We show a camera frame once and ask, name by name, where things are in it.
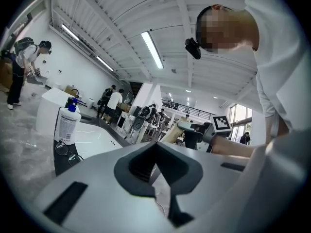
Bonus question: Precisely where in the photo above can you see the person's white shirt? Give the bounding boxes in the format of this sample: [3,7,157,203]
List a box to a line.
[244,0,308,146]

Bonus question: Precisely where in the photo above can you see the white cabinet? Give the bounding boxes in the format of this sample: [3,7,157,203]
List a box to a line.
[35,87,81,136]

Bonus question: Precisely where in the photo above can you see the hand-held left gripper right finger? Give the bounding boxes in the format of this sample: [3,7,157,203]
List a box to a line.
[156,141,251,228]

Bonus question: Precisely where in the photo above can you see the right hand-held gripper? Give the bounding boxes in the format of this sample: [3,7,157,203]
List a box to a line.
[177,115,232,153]

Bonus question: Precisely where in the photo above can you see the long ceiling light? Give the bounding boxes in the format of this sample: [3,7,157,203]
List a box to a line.
[96,55,115,72]
[60,23,80,41]
[141,31,164,70]

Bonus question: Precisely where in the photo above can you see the black balcony railing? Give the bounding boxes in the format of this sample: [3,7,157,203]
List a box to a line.
[161,99,215,120]

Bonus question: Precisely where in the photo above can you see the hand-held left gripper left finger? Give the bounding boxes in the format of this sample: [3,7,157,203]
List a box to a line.
[33,141,179,233]

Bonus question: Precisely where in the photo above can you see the white pump bottle blue cap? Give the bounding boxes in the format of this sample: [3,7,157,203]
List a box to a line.
[54,97,82,145]

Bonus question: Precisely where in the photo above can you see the white sink basin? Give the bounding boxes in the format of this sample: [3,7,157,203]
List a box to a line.
[72,123,125,160]

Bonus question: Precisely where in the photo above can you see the person's right forearm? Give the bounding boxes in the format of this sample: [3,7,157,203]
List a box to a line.
[210,134,259,159]

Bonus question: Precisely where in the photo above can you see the black eyeglasses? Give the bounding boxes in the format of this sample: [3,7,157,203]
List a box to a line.
[55,140,84,167]

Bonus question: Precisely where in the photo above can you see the black sink countertop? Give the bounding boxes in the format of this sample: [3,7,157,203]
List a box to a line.
[53,114,134,177]

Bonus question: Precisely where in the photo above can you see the grey robot unit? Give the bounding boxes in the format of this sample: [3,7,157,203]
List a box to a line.
[130,105,152,144]

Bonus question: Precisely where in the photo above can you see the large window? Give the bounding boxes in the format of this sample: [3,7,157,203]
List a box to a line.
[229,103,253,142]

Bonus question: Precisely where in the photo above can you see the cardboard box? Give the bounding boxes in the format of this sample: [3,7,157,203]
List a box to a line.
[0,57,14,90]

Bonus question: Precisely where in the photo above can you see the person's head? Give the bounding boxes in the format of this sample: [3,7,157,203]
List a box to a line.
[195,4,260,53]

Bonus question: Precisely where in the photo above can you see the black head camera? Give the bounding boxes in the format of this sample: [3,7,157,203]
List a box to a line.
[185,37,202,60]

